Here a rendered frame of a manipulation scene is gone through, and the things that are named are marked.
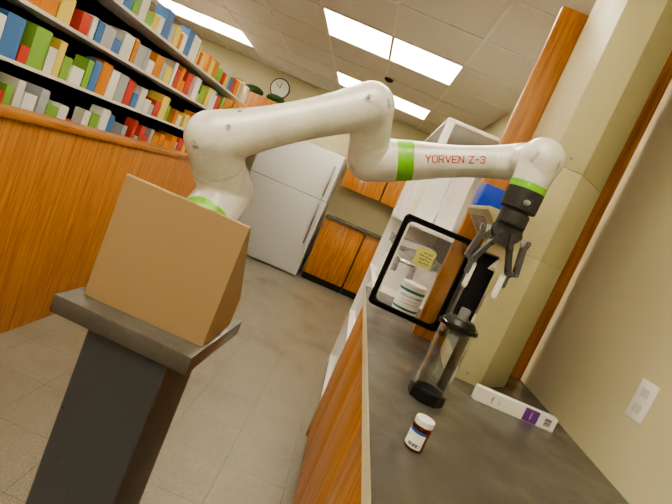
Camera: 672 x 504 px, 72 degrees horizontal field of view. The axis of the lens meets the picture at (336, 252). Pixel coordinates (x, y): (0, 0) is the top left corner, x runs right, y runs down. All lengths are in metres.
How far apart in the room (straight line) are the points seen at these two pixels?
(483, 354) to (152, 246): 1.11
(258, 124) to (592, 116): 1.06
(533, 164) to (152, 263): 0.92
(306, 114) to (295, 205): 5.36
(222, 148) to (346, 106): 0.31
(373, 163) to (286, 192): 5.25
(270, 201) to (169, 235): 5.53
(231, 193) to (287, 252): 5.39
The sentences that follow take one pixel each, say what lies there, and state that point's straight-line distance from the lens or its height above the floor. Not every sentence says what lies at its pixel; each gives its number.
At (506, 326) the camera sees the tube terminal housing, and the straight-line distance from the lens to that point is 1.65.
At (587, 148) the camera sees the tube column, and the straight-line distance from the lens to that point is 1.69.
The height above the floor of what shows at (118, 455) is 0.63.
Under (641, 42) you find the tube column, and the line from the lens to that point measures 1.81.
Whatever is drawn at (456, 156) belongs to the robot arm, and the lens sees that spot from 1.32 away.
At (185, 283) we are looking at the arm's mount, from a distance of 1.04.
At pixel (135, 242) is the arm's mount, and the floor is 1.09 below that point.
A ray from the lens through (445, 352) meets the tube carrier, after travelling 1.26.
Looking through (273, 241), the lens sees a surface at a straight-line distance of 6.56.
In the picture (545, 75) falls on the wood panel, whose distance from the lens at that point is 2.08.
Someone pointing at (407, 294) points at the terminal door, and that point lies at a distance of 1.91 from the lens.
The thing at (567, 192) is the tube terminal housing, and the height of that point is 1.64.
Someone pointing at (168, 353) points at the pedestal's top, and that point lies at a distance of 1.02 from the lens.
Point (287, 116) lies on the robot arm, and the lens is 1.13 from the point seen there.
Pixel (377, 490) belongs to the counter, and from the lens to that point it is 0.86.
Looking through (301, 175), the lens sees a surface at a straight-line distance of 6.47.
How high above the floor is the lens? 1.37
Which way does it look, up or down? 7 degrees down
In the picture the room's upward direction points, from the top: 23 degrees clockwise
